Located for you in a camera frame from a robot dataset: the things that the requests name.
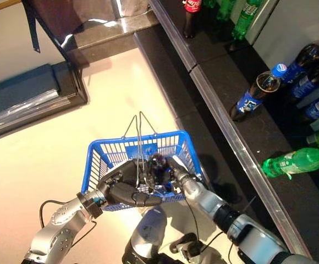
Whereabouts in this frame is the black shelf base plinth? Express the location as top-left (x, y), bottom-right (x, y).
top-left (133, 26), bottom-right (262, 223)

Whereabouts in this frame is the blue plastic shopping basket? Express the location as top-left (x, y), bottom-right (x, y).
top-left (80, 111), bottom-right (207, 212)

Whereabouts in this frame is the black shelf board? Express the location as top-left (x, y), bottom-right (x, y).
top-left (147, 0), bottom-right (262, 73)
top-left (189, 35), bottom-right (319, 261)

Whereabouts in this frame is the wooden trim strip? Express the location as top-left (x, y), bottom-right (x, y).
top-left (0, 0), bottom-right (21, 17)

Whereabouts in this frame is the large green Sprite bottle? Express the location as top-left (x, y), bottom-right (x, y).
top-left (230, 0), bottom-right (264, 41)

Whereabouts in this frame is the red label cola bottle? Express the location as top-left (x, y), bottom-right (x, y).
top-left (183, 0), bottom-right (204, 39)

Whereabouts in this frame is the dark brown cabinet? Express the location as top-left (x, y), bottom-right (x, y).
top-left (20, 0), bottom-right (122, 67)

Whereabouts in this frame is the grey shelf divider panel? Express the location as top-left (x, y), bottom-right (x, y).
top-left (244, 0), bottom-right (281, 46)

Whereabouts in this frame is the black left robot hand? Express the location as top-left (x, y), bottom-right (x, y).
top-left (102, 160), bottom-right (163, 208)

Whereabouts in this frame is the brown marble ledge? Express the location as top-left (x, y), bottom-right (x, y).
top-left (64, 10), bottom-right (162, 68)

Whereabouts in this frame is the low dark display stand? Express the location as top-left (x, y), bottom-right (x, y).
top-left (0, 60), bottom-right (89, 144)

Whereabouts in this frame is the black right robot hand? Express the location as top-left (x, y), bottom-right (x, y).
top-left (165, 157), bottom-right (191, 192)

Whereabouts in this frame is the thin zip tie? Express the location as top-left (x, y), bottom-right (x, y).
top-left (244, 195), bottom-right (257, 213)

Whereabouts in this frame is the green Sprite bottle yellow cap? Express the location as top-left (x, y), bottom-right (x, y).
top-left (260, 145), bottom-right (319, 180)

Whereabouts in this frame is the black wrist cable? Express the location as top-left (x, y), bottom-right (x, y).
top-left (185, 197), bottom-right (233, 264)
top-left (39, 200), bottom-right (97, 250)

